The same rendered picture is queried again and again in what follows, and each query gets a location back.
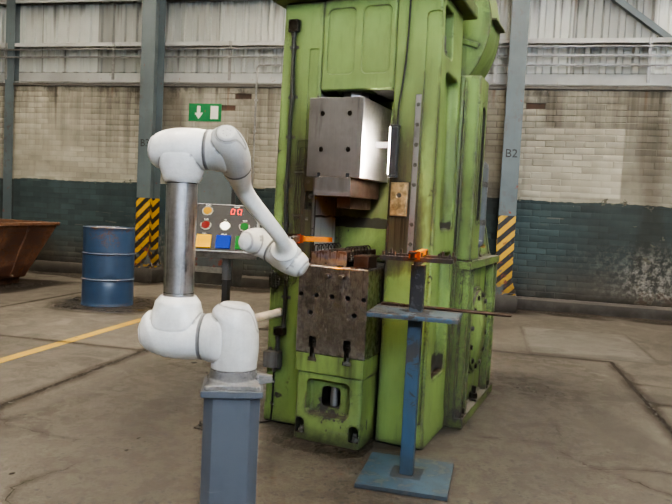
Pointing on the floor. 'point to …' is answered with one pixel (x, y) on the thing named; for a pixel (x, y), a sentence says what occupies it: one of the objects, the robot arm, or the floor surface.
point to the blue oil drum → (108, 266)
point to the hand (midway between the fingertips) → (293, 238)
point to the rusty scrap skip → (21, 246)
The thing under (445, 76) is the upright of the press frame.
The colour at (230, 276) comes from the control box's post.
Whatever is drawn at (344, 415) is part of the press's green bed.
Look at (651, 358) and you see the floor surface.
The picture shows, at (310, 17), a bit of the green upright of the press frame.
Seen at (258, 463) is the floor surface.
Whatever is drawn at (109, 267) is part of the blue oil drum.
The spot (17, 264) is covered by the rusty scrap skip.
